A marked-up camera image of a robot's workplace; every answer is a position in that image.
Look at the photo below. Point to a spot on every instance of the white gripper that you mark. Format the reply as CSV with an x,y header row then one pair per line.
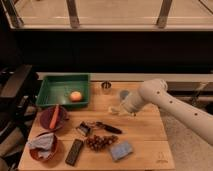
x,y
132,104

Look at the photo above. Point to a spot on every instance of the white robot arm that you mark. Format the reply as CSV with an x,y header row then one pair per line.
x,y
155,91

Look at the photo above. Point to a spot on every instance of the blue plastic cup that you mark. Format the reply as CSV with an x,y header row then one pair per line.
x,y
124,94

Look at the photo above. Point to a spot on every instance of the small metal cup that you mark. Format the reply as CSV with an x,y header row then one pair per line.
x,y
106,85

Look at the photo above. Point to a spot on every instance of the bunch of red grapes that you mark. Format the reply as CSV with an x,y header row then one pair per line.
x,y
98,143

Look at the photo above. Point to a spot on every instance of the blue sponge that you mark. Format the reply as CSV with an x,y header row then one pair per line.
x,y
120,150

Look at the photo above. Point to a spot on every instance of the red yellow apple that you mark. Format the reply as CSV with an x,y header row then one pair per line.
x,y
75,96

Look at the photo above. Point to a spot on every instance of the black rectangular remote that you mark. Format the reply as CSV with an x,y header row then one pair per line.
x,y
74,152

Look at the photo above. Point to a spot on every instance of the green plastic tray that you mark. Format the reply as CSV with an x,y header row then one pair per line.
x,y
57,89

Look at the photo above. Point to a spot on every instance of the orange carrot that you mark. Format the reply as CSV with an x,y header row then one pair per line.
x,y
54,117

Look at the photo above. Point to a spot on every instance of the dark red bowl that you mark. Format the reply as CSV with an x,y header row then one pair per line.
x,y
46,118

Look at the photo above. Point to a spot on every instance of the blue grey cloth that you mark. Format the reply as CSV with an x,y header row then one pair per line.
x,y
43,143

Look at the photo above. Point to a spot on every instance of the brown bowl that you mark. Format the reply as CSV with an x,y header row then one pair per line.
x,y
34,152

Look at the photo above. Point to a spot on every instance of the black chair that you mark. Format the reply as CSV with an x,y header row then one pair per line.
x,y
15,93

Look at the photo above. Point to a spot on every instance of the black handled peeler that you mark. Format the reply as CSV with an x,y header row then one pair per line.
x,y
86,128

